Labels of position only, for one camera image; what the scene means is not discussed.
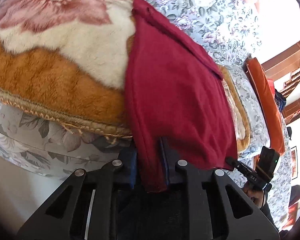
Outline red brown furniture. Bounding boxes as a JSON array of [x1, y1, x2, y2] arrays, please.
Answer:
[[287, 184, 300, 228]]

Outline orange velvet cushion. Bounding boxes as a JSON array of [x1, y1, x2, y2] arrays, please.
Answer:
[[244, 57, 287, 156]]

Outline wooden staircase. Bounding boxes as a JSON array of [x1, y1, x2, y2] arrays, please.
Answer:
[[261, 39, 300, 126]]

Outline plush floral blanket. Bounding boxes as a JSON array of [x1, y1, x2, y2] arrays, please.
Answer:
[[0, 0, 252, 153]]

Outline person's right hand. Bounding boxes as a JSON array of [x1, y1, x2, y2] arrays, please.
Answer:
[[242, 180, 266, 208]]

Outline red bag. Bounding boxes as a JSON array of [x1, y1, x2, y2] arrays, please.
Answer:
[[266, 78, 276, 93]]

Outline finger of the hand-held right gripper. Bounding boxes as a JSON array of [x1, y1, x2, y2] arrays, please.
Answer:
[[225, 156, 246, 173]]

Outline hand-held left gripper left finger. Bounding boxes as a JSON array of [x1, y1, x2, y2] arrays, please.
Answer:
[[16, 145, 138, 240]]

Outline dark blue cloth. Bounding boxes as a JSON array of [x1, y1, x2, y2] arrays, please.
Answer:
[[273, 90, 287, 111]]

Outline dark red sweater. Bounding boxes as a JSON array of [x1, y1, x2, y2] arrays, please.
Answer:
[[124, 0, 239, 193]]

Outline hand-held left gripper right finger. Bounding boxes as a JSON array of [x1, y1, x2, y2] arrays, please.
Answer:
[[160, 136, 281, 240]]

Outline framed wall picture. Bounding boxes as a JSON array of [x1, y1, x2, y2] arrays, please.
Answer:
[[290, 146, 298, 179]]

